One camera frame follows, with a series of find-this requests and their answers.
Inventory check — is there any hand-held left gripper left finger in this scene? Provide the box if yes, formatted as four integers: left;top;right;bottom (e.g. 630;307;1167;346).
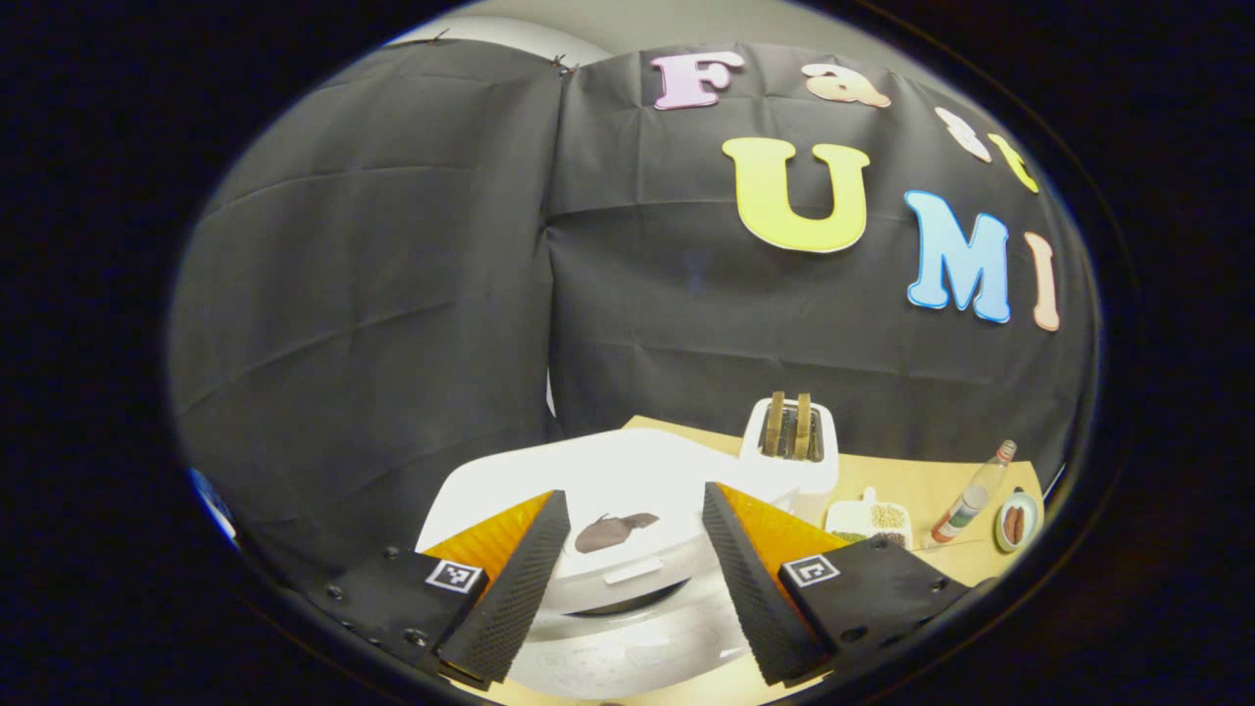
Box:
309;490;572;687

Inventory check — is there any light green plate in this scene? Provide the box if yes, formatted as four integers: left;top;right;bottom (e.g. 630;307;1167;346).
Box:
994;490;1041;554

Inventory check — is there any white divided bean dish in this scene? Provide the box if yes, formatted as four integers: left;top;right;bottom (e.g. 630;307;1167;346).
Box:
826;487;915;551

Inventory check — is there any clear plastic bottle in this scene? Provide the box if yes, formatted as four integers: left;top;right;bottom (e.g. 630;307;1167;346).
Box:
930;440;1019;544

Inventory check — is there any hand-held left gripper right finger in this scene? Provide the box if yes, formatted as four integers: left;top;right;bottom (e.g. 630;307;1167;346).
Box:
702;480;981;685

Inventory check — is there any black backdrop cloth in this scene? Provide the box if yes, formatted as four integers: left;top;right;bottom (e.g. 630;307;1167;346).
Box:
167;39;1099;589

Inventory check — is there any white toaster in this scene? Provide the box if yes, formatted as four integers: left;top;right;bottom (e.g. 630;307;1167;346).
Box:
737;392;840;527

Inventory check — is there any white rice cooker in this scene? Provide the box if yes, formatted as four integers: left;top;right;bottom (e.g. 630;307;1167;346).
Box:
417;429;801;700

